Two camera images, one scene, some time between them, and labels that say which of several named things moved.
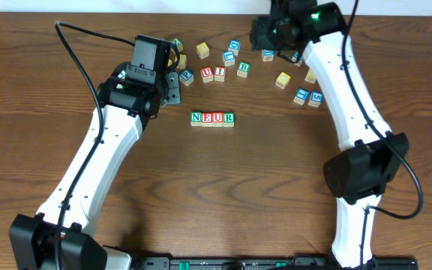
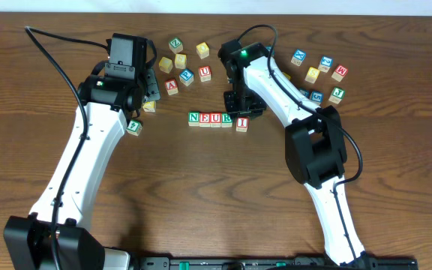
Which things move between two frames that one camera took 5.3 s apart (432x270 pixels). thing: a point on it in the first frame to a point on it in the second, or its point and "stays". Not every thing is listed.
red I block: [220, 73] to [241, 124]
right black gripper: [259, 37] to [244, 103]
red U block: [217, 119] stays
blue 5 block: [316, 97] stays
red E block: [206, 119] stays
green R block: [228, 119] stays
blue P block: [187, 77] stays
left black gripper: [173, 88] to [152, 87]
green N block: [196, 118] stays
